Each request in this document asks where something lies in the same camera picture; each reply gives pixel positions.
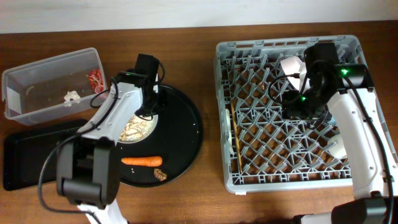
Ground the grey dishwasher rack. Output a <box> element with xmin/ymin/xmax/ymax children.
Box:
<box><xmin>213</xmin><ymin>34</ymin><xmax>398</xmax><ymax>194</ymax></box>

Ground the brown food scrap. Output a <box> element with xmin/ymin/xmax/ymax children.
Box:
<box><xmin>154</xmin><ymin>169</ymin><xmax>167</xmax><ymax>181</ymax></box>

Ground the clear plastic bin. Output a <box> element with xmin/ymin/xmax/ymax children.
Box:
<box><xmin>1</xmin><ymin>48</ymin><xmax>107</xmax><ymax>126</ymax></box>

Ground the cream white cup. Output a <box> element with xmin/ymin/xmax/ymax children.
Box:
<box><xmin>328</xmin><ymin>134</ymin><xmax>347</xmax><ymax>159</ymax></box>

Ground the white plastic fork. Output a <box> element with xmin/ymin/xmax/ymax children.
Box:
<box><xmin>225</xmin><ymin>108</ymin><xmax>234</xmax><ymax>156</ymax></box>

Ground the round black tray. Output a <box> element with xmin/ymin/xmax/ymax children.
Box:
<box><xmin>117</xmin><ymin>85</ymin><xmax>203</xmax><ymax>187</ymax></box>

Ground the orange carrot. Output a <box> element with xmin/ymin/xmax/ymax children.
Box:
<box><xmin>121</xmin><ymin>156</ymin><xmax>163</xmax><ymax>167</ymax></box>

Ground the black rectangular tray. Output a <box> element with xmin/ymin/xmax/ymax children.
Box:
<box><xmin>3</xmin><ymin>119</ymin><xmax>87</xmax><ymax>191</ymax></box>

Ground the wooden chopstick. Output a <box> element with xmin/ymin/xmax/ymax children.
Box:
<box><xmin>231</xmin><ymin>104</ymin><xmax>243</xmax><ymax>174</ymax></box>

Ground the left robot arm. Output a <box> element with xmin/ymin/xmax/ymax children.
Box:
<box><xmin>37</xmin><ymin>54</ymin><xmax>165</xmax><ymax>223</ymax></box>

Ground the white bowl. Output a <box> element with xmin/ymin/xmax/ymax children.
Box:
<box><xmin>280</xmin><ymin>56</ymin><xmax>303</xmax><ymax>90</ymax></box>

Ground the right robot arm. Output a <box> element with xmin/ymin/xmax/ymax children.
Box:
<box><xmin>280</xmin><ymin>43</ymin><xmax>397</xmax><ymax>223</ymax></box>

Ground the white tissue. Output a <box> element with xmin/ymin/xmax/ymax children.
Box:
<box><xmin>64</xmin><ymin>90</ymin><xmax>81</xmax><ymax>103</ymax></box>

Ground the red snack wrapper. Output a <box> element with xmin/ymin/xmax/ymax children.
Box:
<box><xmin>88</xmin><ymin>68</ymin><xmax>104</xmax><ymax>93</ymax></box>

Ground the grey plate with food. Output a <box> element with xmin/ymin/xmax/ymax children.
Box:
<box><xmin>119</xmin><ymin>115</ymin><xmax>158</xmax><ymax>143</ymax></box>

